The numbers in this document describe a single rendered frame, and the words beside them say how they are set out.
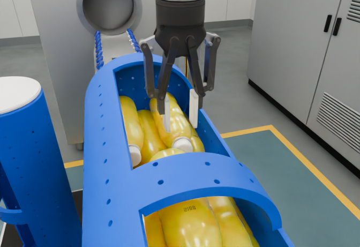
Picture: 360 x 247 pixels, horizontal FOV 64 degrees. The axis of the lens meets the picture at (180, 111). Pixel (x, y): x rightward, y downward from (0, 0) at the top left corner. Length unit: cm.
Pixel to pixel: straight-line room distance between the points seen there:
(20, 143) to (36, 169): 13
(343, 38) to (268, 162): 102
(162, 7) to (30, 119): 71
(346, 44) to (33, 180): 201
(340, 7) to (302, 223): 144
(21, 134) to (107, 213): 71
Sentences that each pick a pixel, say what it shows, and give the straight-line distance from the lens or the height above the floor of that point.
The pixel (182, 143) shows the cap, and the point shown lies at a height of 113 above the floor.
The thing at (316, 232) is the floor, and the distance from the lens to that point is 199.
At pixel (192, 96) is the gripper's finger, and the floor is 123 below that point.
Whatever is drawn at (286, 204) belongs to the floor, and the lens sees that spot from 206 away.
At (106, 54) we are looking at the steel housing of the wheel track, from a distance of 164.
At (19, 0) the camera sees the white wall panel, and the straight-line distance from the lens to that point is 509.
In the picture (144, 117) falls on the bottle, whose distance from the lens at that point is 71.
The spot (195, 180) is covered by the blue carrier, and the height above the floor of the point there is 123.
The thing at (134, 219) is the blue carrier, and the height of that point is 122.
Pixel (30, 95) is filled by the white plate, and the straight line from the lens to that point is 105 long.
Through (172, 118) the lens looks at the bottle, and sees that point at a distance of 62.
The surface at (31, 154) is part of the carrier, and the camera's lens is 109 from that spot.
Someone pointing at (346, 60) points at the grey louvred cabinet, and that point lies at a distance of 228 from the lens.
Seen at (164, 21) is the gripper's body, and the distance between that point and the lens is 44.
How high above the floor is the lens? 148
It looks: 32 degrees down
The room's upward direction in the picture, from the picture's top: straight up
